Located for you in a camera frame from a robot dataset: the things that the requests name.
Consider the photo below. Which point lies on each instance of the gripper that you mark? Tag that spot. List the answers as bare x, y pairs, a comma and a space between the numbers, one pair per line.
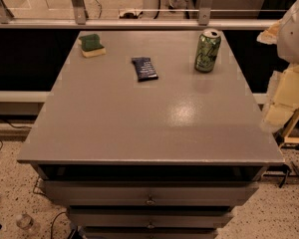
295, 34

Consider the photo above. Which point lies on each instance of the dark blue rxbar wrapper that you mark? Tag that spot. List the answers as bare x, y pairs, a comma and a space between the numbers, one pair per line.
144, 69

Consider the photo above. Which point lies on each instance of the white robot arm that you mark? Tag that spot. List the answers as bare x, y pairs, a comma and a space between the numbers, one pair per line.
285, 34

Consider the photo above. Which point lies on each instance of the green soda can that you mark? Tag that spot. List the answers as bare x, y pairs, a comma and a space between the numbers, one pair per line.
207, 50

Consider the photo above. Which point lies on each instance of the grey drawer cabinet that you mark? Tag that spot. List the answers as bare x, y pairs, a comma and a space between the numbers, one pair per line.
101, 124

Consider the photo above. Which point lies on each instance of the green and yellow sponge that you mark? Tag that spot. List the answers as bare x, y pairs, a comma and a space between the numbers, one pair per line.
91, 46

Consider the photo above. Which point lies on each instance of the middle grey drawer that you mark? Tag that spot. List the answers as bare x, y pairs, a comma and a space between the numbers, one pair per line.
163, 217

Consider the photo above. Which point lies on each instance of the grey drawer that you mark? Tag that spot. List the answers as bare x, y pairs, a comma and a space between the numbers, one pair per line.
163, 217
76, 193
142, 233

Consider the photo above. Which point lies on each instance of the bottom grey drawer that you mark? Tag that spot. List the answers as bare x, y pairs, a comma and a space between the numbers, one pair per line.
142, 233

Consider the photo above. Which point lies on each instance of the top grey drawer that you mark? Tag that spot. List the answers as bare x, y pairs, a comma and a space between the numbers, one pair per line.
76, 193

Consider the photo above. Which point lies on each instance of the clear plastic water bottle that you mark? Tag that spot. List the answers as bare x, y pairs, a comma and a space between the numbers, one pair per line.
27, 224

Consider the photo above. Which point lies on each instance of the metal guard railing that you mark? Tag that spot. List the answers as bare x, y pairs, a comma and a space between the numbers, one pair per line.
138, 14

